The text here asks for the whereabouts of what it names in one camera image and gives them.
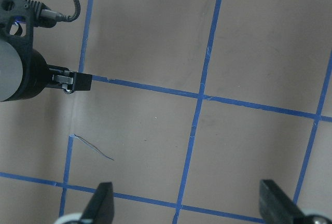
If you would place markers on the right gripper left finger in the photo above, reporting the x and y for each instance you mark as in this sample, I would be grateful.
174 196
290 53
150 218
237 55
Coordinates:
100 208

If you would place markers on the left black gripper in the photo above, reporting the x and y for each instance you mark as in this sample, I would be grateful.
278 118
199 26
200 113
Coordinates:
37 75

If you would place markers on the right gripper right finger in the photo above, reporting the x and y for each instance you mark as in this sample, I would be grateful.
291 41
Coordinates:
275 206

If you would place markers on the small black gear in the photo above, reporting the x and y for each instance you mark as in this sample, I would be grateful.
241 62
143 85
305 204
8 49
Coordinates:
68 91

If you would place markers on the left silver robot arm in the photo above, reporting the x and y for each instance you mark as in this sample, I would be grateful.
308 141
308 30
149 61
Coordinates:
21 82

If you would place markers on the brown paper table cover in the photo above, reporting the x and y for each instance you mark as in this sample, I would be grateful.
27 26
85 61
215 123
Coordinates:
192 103

